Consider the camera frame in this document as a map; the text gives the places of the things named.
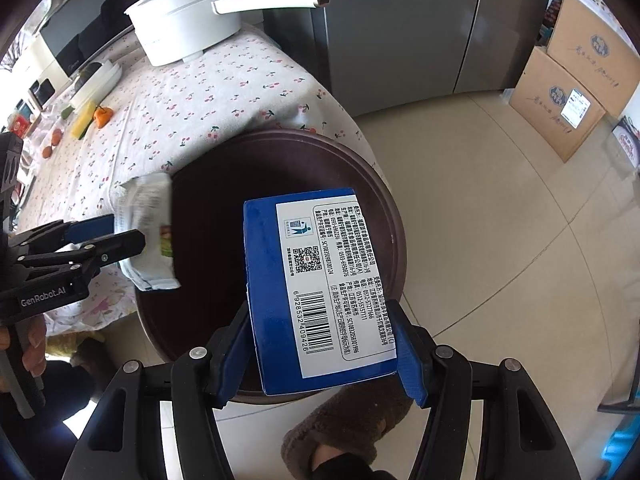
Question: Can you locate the brown round stool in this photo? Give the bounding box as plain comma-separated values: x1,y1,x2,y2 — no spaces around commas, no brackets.
135,129,407,406

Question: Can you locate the cherry print tablecloth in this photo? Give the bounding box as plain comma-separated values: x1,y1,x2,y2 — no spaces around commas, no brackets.
15,22,381,333

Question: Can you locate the black microwave oven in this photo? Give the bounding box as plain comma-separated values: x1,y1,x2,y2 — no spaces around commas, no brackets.
37,0,201,77

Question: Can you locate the person's left hand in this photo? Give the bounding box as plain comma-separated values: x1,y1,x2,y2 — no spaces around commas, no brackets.
0,317,49,378

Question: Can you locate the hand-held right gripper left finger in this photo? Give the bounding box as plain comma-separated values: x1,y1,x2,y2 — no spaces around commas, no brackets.
62,300,251,480

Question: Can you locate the large cardboard box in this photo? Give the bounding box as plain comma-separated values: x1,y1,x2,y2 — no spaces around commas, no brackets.
546,0,640,118

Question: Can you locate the grey refrigerator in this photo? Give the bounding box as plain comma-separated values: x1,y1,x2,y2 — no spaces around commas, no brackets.
257,0,556,118

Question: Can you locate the blue plastic object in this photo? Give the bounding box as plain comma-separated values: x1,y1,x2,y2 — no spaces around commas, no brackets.
597,410,640,476

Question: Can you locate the cream air fryer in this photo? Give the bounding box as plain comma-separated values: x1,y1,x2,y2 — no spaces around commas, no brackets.
15,42,71,113

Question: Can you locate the blue box with white label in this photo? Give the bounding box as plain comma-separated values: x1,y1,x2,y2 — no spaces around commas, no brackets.
243,188,399,397

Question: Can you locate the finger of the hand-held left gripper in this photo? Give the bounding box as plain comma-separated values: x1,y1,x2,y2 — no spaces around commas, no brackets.
10,214,117,256
15,229,147,286

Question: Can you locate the yellow sponge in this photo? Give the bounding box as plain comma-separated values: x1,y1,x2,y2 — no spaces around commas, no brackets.
70,101,97,139

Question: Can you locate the white and green snack packet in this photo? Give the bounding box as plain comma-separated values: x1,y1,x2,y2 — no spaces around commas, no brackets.
117,173,182,292

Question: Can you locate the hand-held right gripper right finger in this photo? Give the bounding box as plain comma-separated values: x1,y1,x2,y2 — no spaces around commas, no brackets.
387,299,583,480

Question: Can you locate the white printed bag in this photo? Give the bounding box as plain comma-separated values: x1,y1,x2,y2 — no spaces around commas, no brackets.
612,115,640,168

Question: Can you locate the white electric cooking pot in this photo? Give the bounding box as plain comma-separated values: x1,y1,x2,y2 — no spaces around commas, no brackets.
124,0,331,67

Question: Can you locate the white bowl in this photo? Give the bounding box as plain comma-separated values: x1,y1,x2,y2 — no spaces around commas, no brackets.
75,60,115,92

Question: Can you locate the brown fuzzy slipper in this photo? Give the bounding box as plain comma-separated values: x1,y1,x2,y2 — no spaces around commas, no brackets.
281,385,413,480
47,331,123,403

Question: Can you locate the cardboard box with white label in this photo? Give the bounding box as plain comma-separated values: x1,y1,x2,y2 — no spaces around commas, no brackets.
509,46,621,163

